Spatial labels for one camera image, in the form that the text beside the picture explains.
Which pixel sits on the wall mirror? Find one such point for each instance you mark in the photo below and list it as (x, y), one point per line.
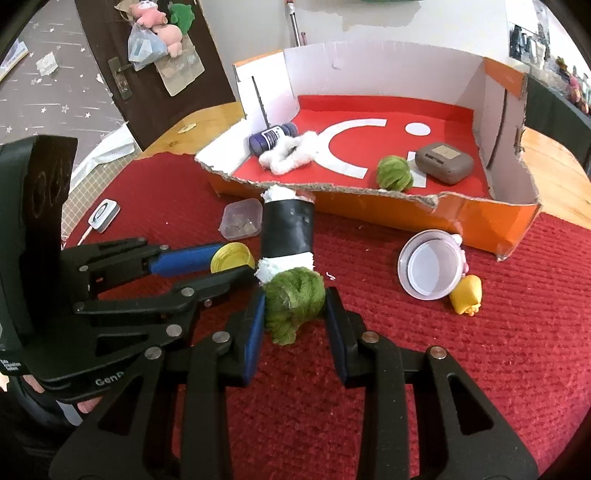
(531, 41)

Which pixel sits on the dark cloth covered table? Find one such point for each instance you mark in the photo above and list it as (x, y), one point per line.
(554, 120)

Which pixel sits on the yellow toy figure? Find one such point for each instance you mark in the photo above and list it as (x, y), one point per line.
(466, 295)

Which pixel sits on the small square clear container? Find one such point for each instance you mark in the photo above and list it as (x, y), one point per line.
(240, 219)

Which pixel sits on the beige cloth bag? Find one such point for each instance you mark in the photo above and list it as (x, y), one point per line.
(180, 74)

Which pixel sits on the white plastic sheet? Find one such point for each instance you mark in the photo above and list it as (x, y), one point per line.
(106, 147)

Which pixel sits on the clear plastic bag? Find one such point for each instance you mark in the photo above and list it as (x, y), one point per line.
(145, 48)

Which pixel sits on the person's left hand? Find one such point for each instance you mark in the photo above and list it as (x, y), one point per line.
(87, 406)

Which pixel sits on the pink plush toy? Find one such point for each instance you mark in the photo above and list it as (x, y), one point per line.
(147, 14)
(168, 37)

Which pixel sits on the red knitted mat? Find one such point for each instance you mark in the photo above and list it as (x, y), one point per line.
(461, 369)

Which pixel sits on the green yarn ball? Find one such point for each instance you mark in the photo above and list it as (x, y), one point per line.
(291, 300)
(392, 173)

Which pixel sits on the green plush toy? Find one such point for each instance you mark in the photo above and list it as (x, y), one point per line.
(182, 16)

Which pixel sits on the black roll with white ends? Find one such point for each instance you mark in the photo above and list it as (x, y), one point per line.
(286, 226)

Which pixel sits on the dark brown door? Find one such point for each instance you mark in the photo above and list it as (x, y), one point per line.
(147, 120)

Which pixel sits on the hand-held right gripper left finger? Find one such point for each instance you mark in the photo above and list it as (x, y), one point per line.
(254, 332)

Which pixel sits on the metal pole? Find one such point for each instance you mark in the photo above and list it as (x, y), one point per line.
(293, 23)

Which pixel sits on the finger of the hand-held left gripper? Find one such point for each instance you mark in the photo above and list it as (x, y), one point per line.
(184, 261)
(221, 281)

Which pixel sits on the small beige tag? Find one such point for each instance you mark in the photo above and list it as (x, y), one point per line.
(187, 128)

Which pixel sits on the white fluffy star scrunchie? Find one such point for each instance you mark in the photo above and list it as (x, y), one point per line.
(291, 152)

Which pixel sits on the orange and white cardboard box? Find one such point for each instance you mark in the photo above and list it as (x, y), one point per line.
(461, 217)

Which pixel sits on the purple paint bottle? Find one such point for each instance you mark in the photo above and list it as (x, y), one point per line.
(270, 138)

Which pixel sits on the yellow bottle cap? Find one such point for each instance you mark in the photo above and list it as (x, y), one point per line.
(231, 256)

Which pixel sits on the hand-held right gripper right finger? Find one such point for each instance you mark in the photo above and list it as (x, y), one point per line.
(337, 332)

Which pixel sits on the white paper scrap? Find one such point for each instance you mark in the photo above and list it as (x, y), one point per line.
(47, 63)

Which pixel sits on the grey square case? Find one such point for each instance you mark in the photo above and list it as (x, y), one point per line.
(443, 161)

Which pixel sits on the row of bottles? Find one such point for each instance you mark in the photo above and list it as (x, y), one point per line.
(577, 87)

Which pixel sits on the small white device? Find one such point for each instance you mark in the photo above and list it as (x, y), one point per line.
(104, 214)

